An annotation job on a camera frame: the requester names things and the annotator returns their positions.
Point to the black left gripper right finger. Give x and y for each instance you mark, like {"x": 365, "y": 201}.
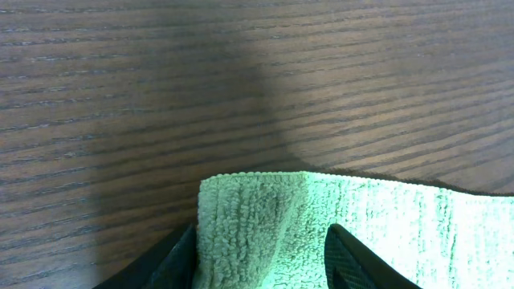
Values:
{"x": 349, "y": 264}

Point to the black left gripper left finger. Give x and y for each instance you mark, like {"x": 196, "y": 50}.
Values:
{"x": 169, "y": 264}

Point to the green microfiber cloth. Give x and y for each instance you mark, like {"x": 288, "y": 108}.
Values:
{"x": 267, "y": 230}

